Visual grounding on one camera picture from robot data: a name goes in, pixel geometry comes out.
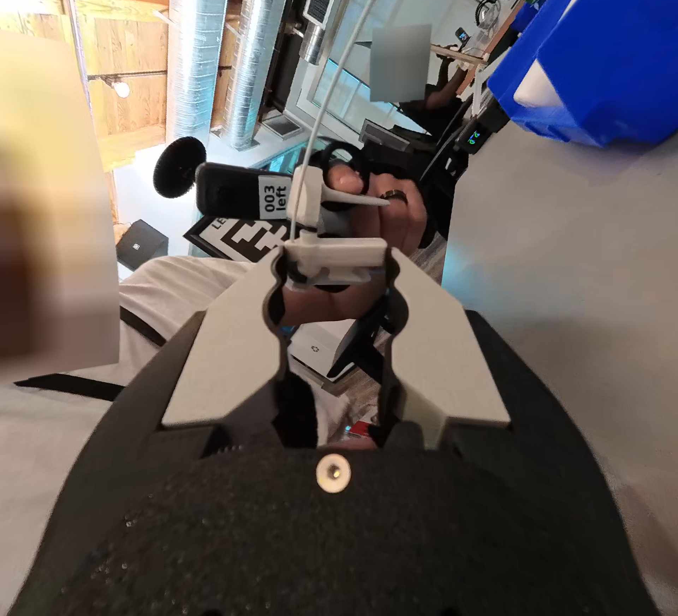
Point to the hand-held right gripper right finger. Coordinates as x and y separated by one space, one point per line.
450 362

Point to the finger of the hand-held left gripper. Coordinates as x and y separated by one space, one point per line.
344 253
307 203

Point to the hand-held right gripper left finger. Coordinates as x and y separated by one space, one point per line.
222 356

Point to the blue bin with marker label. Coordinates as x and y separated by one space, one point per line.
609 44

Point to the person's left hand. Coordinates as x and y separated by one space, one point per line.
402 224

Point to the black framed marker sign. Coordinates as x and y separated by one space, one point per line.
249 240

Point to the white recycling bin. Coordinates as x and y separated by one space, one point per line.
323 348

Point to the black square device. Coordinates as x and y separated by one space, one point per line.
142 242

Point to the ceiling light bulb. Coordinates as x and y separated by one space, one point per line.
121 88

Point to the black charger green display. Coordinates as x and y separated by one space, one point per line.
472 138

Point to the grey ceiling conduit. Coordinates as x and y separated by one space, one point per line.
74 17

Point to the white cylinder roll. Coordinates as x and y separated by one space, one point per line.
535 84

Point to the dark wall grille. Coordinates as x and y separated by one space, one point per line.
282 127

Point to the silver air duct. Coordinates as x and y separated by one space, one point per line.
318 41
259 33
201 33

